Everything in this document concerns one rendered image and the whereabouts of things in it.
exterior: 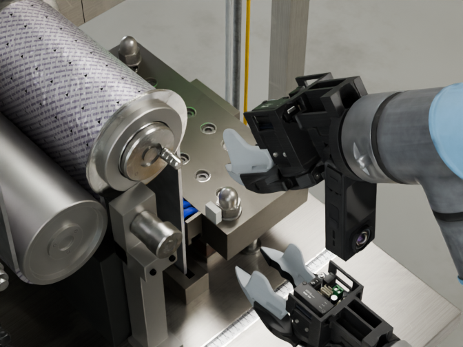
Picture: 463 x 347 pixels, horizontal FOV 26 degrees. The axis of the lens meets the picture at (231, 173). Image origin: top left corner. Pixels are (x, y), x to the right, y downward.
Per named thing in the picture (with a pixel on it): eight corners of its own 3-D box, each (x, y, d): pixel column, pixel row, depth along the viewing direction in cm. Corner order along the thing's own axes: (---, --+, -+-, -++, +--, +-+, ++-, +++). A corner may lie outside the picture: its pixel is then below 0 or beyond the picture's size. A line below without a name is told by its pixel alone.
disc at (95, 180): (96, 219, 118) (80, 135, 107) (94, 217, 118) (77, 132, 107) (190, 154, 124) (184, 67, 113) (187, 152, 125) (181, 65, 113)
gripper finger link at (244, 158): (208, 125, 100) (269, 113, 93) (234, 176, 102) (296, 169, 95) (187, 140, 98) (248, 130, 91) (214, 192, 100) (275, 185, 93)
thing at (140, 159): (136, 131, 110) (183, 122, 116) (124, 122, 111) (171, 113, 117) (117, 187, 114) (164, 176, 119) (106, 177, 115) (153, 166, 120)
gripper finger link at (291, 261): (281, 215, 122) (327, 266, 117) (279, 244, 127) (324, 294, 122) (260, 226, 121) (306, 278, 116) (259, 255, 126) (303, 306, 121)
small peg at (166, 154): (176, 172, 115) (173, 166, 114) (160, 159, 117) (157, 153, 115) (185, 164, 116) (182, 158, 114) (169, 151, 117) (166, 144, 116)
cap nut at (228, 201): (227, 225, 136) (227, 204, 132) (209, 210, 138) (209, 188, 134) (247, 211, 138) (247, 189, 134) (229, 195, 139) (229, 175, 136)
